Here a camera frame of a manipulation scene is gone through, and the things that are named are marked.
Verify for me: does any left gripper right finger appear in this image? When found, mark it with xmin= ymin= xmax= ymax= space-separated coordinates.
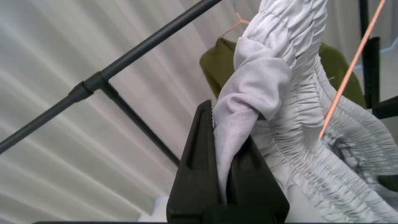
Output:
xmin=201 ymin=135 xmax=290 ymax=223

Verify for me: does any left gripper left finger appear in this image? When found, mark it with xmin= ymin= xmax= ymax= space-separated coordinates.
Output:
xmin=166 ymin=99 xmax=224 ymax=223

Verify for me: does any green t-shirt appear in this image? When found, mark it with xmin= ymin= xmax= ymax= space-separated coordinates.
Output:
xmin=199 ymin=37 xmax=367 ymax=110

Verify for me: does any black clothes rack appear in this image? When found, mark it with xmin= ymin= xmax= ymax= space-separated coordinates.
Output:
xmin=0 ymin=0 xmax=382 ymax=167

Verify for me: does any pink clothes hanger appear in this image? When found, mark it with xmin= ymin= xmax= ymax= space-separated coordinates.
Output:
xmin=319 ymin=0 xmax=386 ymax=140
xmin=221 ymin=12 xmax=251 ymax=39

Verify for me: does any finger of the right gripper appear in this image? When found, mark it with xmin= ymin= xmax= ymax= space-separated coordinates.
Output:
xmin=372 ymin=95 xmax=398 ymax=119

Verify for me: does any white curtain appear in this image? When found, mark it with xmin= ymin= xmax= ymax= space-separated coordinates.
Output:
xmin=0 ymin=0 xmax=398 ymax=223

